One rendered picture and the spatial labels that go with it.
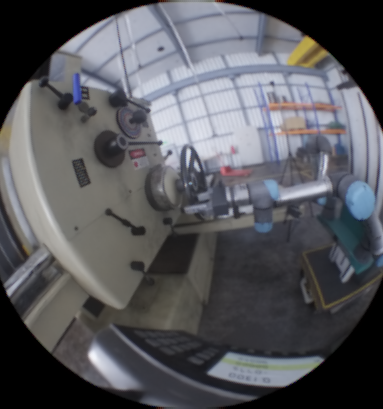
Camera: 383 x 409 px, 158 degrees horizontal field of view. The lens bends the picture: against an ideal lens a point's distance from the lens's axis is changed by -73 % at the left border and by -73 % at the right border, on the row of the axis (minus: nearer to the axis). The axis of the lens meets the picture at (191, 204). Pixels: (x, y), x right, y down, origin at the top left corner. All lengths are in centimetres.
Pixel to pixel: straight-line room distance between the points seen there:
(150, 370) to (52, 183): 40
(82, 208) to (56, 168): 14
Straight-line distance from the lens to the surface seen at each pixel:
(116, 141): 48
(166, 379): 15
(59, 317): 76
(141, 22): 761
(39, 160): 42
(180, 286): 108
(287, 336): 151
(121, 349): 18
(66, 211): 41
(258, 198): 47
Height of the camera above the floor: 143
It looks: 21 degrees down
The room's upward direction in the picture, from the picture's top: 17 degrees counter-clockwise
